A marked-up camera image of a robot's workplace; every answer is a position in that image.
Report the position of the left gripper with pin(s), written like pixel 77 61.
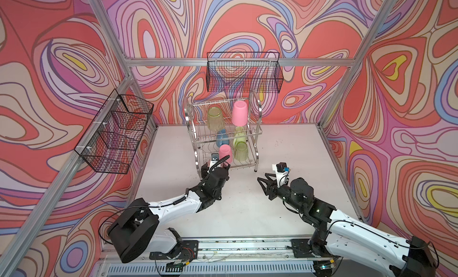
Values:
pixel 204 172

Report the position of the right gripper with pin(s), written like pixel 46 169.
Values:
pixel 271 187

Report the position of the pink plastic cup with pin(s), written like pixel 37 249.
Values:
pixel 225 150
pixel 240 113

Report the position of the green transparent cup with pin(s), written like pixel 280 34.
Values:
pixel 215 119
pixel 241 151

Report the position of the blue ceramic mug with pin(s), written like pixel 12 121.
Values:
pixel 222 138

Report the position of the light green ceramic mug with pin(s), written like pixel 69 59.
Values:
pixel 240 135

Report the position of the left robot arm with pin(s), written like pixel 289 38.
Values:
pixel 134 231

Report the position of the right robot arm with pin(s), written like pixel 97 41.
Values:
pixel 338 234

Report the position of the steel two-tier dish rack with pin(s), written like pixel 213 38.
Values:
pixel 204 141

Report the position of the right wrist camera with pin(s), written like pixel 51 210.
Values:
pixel 281 171

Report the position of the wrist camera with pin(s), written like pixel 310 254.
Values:
pixel 281 171
pixel 214 159

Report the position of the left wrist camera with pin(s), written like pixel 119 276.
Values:
pixel 214 159

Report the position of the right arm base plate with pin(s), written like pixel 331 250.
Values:
pixel 304 248

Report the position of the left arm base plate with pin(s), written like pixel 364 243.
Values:
pixel 186 250

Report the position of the black wire basket back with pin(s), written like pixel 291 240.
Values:
pixel 243 71

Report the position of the black wire basket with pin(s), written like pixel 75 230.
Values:
pixel 115 133
pixel 243 71

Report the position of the black wire basket left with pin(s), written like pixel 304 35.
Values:
pixel 115 133

